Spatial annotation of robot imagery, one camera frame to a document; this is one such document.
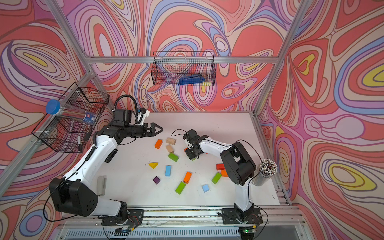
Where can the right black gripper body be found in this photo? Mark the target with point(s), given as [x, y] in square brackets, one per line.
[192, 153]

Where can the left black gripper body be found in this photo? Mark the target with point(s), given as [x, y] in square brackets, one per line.
[140, 131]

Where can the natural wood block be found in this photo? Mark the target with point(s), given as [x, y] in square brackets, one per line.
[169, 148]
[171, 141]

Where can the green block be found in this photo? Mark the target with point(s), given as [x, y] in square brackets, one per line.
[180, 188]
[216, 178]
[173, 157]

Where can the light blue cube block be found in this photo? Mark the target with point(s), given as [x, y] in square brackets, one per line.
[205, 188]

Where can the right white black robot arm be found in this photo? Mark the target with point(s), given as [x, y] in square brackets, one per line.
[239, 167]

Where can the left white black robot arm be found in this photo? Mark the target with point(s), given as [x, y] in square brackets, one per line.
[72, 194]

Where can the orange block far left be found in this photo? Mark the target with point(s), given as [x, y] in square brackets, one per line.
[158, 144]

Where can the orange block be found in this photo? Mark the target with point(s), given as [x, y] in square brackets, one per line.
[187, 177]
[158, 144]
[224, 173]

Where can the red block right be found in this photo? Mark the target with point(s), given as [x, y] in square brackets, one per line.
[220, 167]

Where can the yellow triangle block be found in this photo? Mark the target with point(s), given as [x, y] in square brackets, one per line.
[153, 165]

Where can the orange block lower centre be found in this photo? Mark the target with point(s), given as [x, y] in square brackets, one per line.
[187, 177]

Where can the light blue long block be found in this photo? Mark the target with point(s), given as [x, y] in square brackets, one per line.
[168, 171]

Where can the black stapler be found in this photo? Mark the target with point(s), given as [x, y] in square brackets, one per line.
[111, 156]

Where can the orange block right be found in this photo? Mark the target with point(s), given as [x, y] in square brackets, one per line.
[224, 173]

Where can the green block bottom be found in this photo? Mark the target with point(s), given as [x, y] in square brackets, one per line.
[180, 188]

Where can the purple cube block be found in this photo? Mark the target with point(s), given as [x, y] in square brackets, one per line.
[156, 180]

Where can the white marker in basket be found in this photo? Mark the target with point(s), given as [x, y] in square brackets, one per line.
[80, 148]

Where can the grey stapler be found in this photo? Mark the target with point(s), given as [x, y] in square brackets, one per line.
[101, 185]

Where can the blue black tool in basket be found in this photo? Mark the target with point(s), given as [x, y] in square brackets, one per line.
[192, 80]

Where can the cup of pencils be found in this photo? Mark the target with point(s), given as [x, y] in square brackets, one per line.
[266, 169]

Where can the clear bottle blue cap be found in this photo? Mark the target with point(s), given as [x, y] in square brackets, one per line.
[63, 110]

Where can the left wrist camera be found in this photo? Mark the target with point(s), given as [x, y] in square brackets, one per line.
[142, 114]

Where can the left black wire basket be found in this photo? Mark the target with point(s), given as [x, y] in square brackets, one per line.
[70, 120]

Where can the black wire basket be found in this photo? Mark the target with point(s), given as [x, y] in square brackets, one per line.
[169, 66]
[70, 120]

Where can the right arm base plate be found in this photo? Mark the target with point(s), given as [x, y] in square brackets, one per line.
[233, 216]

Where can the back black wire basket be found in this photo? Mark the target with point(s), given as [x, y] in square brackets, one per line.
[169, 66]

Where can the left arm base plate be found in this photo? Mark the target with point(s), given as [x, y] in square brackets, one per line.
[131, 217]

